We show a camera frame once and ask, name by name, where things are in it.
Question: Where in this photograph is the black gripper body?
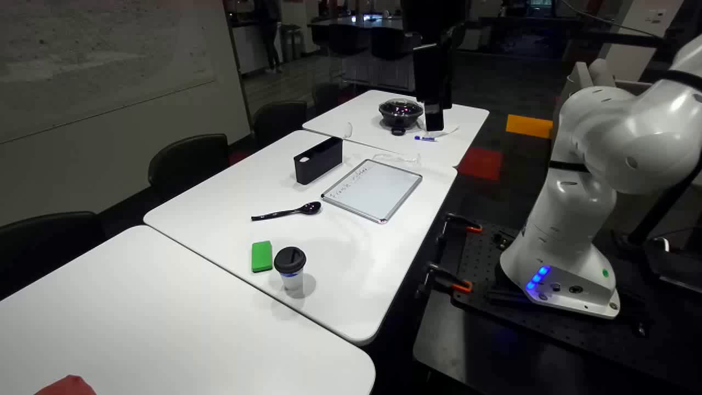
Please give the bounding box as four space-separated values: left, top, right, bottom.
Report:
413 38 457 113

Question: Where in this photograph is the black spoon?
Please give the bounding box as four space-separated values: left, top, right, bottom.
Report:
249 199 323 224

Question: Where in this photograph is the white table with spoon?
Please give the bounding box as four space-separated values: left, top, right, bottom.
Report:
142 127 461 346

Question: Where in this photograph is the black bowl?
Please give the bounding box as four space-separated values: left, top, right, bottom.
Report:
377 98 425 138

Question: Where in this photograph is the red floor mat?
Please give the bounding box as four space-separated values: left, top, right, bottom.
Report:
457 145 505 183

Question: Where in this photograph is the small white table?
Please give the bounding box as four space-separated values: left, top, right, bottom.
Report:
301 88 491 170

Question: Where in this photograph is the orange floor mat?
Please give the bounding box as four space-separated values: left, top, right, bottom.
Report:
503 112 558 139

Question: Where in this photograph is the white tablet board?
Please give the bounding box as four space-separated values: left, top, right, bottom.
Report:
320 157 425 226

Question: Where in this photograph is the orange black clamp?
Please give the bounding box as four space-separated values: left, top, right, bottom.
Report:
421 263 475 297
436 211 488 240

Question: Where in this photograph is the black rectangular box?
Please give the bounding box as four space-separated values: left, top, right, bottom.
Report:
291 134 345 187

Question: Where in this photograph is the black office chair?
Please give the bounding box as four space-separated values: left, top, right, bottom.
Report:
147 132 230 204
0 211 104 301
252 100 309 145

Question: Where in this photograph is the green rectangular block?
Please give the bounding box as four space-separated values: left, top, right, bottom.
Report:
249 239 274 275

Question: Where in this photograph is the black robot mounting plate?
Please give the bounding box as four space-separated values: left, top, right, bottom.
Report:
411 216 702 395

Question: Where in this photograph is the large white rounded table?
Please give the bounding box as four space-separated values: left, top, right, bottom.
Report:
0 224 377 395

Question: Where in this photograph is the red object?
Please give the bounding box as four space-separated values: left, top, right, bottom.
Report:
32 373 99 395

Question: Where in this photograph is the wall whiteboard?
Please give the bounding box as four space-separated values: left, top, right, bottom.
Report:
0 0 219 146

